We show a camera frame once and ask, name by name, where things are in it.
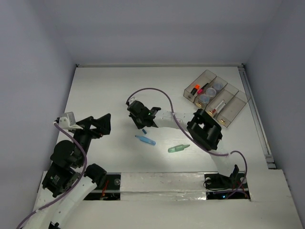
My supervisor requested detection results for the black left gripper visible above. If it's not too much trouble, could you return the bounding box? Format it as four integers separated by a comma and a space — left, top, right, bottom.
72, 112, 112, 165

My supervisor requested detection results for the blue utility knife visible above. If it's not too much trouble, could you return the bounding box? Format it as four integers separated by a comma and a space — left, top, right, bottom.
135, 135, 156, 146

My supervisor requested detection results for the pink highlighter marker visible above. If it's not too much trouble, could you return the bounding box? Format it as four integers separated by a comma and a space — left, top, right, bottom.
197, 83, 209, 94

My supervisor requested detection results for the orange highlighter marker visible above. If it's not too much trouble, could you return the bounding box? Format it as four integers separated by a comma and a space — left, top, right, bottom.
191, 84, 200, 95

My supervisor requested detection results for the clear jar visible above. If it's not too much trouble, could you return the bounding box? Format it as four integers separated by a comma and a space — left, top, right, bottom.
198, 94, 210, 104
205, 87, 217, 98
213, 81, 224, 92

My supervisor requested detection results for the red capped white pen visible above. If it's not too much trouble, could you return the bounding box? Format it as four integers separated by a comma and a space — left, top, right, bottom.
212, 100, 225, 114

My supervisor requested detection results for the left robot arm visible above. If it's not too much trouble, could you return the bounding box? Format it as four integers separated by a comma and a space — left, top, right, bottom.
17, 112, 111, 229

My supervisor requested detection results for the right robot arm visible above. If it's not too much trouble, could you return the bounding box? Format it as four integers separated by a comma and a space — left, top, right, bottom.
127, 100, 239, 187

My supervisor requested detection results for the green utility knife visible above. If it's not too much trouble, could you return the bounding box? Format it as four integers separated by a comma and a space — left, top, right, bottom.
168, 144, 190, 153

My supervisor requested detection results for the clear four-compartment organizer tray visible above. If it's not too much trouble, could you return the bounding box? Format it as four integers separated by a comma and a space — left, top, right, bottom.
183, 70, 251, 128

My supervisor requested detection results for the white front board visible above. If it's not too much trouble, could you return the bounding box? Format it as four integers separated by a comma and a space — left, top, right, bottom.
25, 170, 302, 229

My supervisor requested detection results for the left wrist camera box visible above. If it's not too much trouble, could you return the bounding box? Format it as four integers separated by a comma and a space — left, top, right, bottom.
53, 112, 82, 131

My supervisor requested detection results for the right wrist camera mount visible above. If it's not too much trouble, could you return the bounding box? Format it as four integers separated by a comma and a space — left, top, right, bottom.
126, 96, 137, 105

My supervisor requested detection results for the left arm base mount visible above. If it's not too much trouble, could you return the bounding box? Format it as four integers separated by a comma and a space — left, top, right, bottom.
86, 173, 121, 201

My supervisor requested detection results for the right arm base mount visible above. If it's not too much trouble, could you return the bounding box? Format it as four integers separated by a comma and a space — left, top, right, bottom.
203, 165, 251, 200

